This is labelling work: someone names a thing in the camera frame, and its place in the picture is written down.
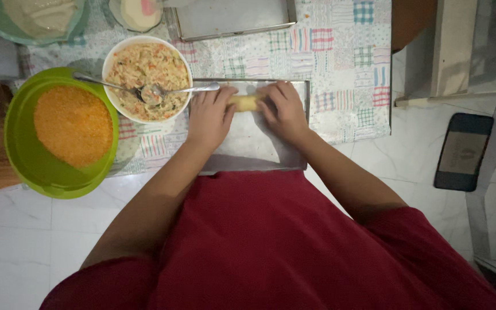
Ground metal spoon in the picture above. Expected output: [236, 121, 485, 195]
[140, 82, 221, 105]
[72, 71, 146, 104]

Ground green bowl of orange breadcrumbs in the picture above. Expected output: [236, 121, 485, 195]
[3, 67, 120, 200]

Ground red shirt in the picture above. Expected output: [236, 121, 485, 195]
[39, 170, 496, 310]

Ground metal baking tray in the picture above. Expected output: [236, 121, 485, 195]
[189, 78, 311, 176]

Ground white shelf frame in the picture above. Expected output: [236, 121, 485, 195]
[394, 0, 496, 108]

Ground brown wooden stool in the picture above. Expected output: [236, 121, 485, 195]
[391, 0, 439, 54]

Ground teal bowl of pale dough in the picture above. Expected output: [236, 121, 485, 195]
[0, 0, 91, 46]

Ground glass bowl of white batter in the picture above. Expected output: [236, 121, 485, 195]
[108, 0, 164, 34]

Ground yellow pastry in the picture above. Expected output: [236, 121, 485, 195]
[227, 94, 261, 113]

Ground patchwork print tablecloth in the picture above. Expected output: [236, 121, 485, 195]
[15, 0, 393, 177]

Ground white bowl of vegetable filling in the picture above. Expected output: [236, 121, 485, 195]
[102, 35, 194, 125]

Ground empty metal tray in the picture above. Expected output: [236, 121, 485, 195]
[164, 0, 298, 42]

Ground person's right hand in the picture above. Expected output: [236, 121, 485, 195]
[256, 80, 312, 146]

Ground person's left hand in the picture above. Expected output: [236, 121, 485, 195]
[185, 85, 239, 149]

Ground black floor mat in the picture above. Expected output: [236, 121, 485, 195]
[433, 113, 495, 193]

